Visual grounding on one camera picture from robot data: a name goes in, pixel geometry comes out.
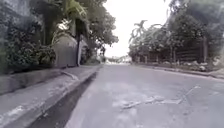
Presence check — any row of overhanging trees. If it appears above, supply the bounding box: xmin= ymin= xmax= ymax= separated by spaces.
xmin=29 ymin=0 xmax=120 ymax=66

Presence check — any grey concrete road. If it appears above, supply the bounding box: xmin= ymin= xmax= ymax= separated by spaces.
xmin=63 ymin=63 xmax=224 ymax=128

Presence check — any dark roadside gutter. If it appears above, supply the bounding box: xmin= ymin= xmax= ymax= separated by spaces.
xmin=27 ymin=70 xmax=100 ymax=128

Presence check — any concrete pavement strip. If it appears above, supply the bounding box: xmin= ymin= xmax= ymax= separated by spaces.
xmin=133 ymin=63 xmax=224 ymax=80

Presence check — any dark slatted fence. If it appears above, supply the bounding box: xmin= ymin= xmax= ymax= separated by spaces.
xmin=133 ymin=39 xmax=210 ymax=65

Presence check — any row of trees and palms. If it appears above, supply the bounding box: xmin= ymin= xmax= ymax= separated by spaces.
xmin=128 ymin=0 xmax=224 ymax=65

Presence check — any dark green bush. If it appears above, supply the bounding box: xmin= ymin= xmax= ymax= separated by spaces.
xmin=3 ymin=25 xmax=57 ymax=72

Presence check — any raised concrete pavement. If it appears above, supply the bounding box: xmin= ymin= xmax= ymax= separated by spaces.
xmin=0 ymin=64 xmax=103 ymax=128

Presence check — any grey rounded wall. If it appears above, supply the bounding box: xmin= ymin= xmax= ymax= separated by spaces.
xmin=51 ymin=34 xmax=80 ymax=68

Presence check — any grey building wall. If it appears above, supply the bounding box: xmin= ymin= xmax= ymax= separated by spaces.
xmin=0 ymin=0 xmax=44 ymax=48

